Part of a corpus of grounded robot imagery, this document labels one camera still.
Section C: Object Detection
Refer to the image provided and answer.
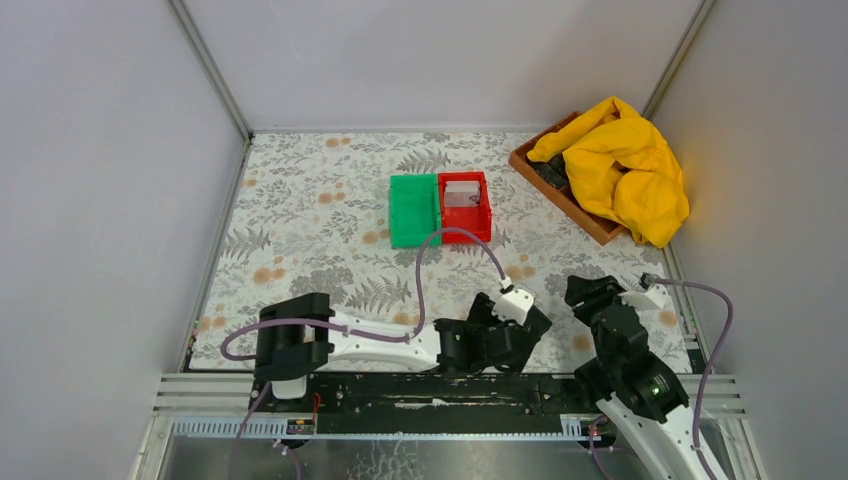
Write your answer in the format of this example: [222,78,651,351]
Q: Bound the red plastic bin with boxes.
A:
[437,171,492,243]

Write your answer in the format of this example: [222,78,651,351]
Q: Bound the green plastic bin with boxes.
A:
[389,174,442,249]

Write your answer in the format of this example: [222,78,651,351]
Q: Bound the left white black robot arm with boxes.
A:
[253,289,552,411]

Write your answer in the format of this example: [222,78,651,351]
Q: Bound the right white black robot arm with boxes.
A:
[564,273,734,479]

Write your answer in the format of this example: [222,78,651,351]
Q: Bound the clear card stack in bin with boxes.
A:
[443,180,481,208]

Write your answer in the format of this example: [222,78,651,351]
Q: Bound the brown wooden tray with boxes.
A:
[508,111,627,245]

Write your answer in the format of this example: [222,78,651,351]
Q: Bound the yellow cloth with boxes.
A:
[526,96,690,248]

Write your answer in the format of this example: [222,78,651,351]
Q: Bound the dark items in tray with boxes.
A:
[532,154,569,189]

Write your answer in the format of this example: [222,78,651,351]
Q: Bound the floral table mat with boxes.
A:
[188,132,664,373]

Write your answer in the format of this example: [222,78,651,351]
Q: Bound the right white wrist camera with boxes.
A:
[618,273,670,311]

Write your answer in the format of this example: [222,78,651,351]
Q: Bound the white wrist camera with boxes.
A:
[492,285,535,325]
[618,273,670,311]

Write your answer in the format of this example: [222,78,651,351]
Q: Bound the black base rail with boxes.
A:
[248,372,601,435]

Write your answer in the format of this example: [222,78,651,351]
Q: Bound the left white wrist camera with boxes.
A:
[492,285,535,325]

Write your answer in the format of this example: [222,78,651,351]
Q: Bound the grey slotted cable duct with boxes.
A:
[173,414,598,443]

